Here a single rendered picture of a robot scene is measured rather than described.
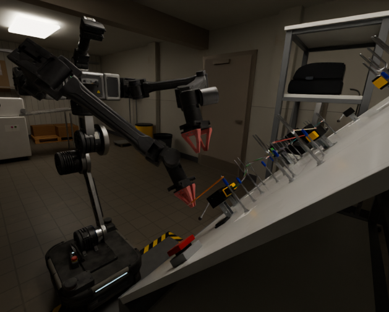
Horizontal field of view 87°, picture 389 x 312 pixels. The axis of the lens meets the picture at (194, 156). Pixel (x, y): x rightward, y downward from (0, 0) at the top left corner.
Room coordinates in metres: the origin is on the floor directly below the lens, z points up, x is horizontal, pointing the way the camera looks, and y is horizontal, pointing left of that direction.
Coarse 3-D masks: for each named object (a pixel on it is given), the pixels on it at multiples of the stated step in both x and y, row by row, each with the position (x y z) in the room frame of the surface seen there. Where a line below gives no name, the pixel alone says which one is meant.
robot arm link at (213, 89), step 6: (180, 90) 0.75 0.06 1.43; (204, 90) 0.72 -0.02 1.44; (210, 90) 0.72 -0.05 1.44; (216, 90) 0.72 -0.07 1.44; (204, 96) 0.71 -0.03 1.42; (210, 96) 0.71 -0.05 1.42; (216, 96) 0.72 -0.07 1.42; (204, 102) 0.71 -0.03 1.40; (210, 102) 0.72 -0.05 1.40; (216, 102) 0.73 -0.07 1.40
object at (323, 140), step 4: (320, 128) 0.64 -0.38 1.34; (324, 128) 0.68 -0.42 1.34; (308, 132) 0.64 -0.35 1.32; (320, 132) 0.62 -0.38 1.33; (324, 132) 0.63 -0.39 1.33; (320, 136) 0.61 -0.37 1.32; (324, 136) 0.63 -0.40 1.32; (316, 140) 0.63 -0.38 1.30; (320, 140) 0.64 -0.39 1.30; (324, 140) 0.62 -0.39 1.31; (328, 140) 0.62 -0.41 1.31; (320, 144) 0.63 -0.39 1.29; (324, 144) 0.63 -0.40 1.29; (328, 144) 0.61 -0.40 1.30; (332, 144) 0.61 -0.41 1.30; (324, 148) 0.62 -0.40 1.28; (328, 148) 0.61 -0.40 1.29
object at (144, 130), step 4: (136, 124) 5.10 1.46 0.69; (140, 124) 5.08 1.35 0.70; (144, 124) 5.11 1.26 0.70; (148, 124) 5.14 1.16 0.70; (152, 124) 5.22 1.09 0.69; (140, 128) 5.04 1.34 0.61; (144, 128) 5.04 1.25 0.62; (148, 128) 5.09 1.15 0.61; (152, 128) 5.23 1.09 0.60; (144, 132) 5.04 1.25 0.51; (148, 132) 5.09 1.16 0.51; (152, 132) 5.25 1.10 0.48
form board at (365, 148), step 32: (352, 128) 0.72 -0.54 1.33; (384, 128) 0.35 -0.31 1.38; (352, 160) 0.27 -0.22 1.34; (384, 160) 0.19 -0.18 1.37; (256, 192) 0.82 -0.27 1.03; (288, 192) 0.35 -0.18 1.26; (320, 192) 0.22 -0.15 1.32; (352, 192) 0.18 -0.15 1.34; (224, 224) 0.49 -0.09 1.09; (256, 224) 0.27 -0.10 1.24; (288, 224) 0.21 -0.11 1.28; (192, 256) 0.35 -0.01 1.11; (224, 256) 0.26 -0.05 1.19
